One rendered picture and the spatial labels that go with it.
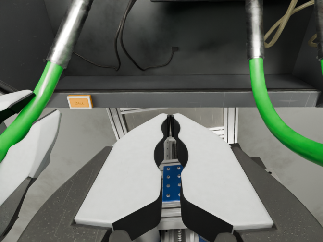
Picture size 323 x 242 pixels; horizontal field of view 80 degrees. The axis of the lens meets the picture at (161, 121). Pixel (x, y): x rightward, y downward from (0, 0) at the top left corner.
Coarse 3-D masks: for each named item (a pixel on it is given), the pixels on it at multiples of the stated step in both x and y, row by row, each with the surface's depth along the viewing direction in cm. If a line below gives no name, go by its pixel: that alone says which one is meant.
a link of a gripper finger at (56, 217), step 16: (96, 160) 9; (80, 176) 8; (96, 176) 8; (64, 192) 7; (80, 192) 7; (48, 208) 7; (64, 208) 7; (32, 224) 6; (48, 224) 6; (64, 224) 6; (80, 224) 6; (32, 240) 6; (48, 240) 6; (64, 240) 6; (80, 240) 6; (96, 240) 6
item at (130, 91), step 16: (64, 80) 51; (80, 80) 51; (96, 80) 51; (112, 80) 50; (128, 80) 50; (144, 80) 50; (160, 80) 50; (176, 80) 50; (192, 80) 49; (208, 80) 49; (224, 80) 49; (240, 80) 49; (272, 80) 48; (288, 80) 48; (64, 96) 44; (96, 96) 44; (112, 96) 44; (128, 96) 44; (144, 96) 44; (160, 96) 43; (176, 96) 43; (192, 96) 43; (208, 96) 43; (224, 96) 43; (240, 96) 43; (272, 96) 42; (288, 96) 42; (304, 96) 42
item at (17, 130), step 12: (48, 72) 17; (60, 72) 18; (48, 84) 17; (36, 96) 17; (48, 96) 18; (24, 108) 16; (36, 108) 17; (24, 120) 16; (36, 120) 17; (12, 132) 15; (24, 132) 16; (0, 144) 14; (12, 144) 15; (0, 156) 14
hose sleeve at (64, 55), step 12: (72, 0) 18; (84, 0) 18; (72, 12) 18; (84, 12) 19; (60, 24) 18; (72, 24) 18; (60, 36) 18; (72, 36) 18; (60, 48) 18; (72, 48) 18; (48, 60) 18; (60, 60) 18
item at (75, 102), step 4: (72, 100) 43; (76, 100) 43; (80, 100) 43; (84, 100) 43; (72, 104) 44; (76, 104) 44; (80, 104) 44; (84, 104) 44; (88, 104) 44; (92, 104) 45
